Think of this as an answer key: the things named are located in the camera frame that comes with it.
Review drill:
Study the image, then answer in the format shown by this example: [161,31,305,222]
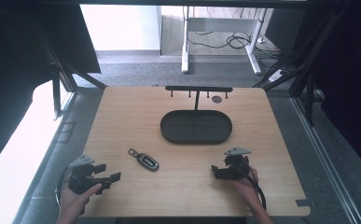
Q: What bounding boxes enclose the black metal frame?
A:
[252,0,354,127]
[28,6,108,121]

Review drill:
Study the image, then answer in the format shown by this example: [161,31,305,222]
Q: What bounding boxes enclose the black key rack with tray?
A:
[160,85,234,145]

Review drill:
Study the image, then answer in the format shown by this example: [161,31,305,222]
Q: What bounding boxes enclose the aluminium floor rail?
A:
[289,95,361,224]

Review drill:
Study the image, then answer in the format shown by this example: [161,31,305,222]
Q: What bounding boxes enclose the black floor cables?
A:
[188,29,283,61]

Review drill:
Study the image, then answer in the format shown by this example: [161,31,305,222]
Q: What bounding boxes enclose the person's right hand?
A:
[230,165,260,204]

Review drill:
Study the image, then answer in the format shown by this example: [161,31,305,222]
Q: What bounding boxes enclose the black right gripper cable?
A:
[232,161,267,211]

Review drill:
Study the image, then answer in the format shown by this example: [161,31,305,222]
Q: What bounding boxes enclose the grey floor socket plate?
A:
[58,121,76,144]

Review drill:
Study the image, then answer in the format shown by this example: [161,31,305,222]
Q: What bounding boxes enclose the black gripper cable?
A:
[54,163,74,207]
[232,161,267,211]

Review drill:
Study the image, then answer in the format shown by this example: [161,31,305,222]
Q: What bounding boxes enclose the person's left hand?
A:
[56,182,104,224]

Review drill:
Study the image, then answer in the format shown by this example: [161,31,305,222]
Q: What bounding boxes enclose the white desk frame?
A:
[181,5,271,76]

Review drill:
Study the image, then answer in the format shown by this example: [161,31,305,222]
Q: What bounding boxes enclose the black car key fob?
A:
[127,147,160,173]

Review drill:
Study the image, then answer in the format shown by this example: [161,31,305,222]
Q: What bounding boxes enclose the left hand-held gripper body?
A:
[67,153,113,196]

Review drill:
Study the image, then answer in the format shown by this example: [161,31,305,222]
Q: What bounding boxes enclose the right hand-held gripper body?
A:
[223,147,253,181]

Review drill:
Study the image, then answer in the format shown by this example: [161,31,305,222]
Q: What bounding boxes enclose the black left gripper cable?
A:
[54,163,74,207]

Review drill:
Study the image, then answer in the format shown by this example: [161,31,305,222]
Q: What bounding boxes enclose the white power strip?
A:
[268,69,287,83]

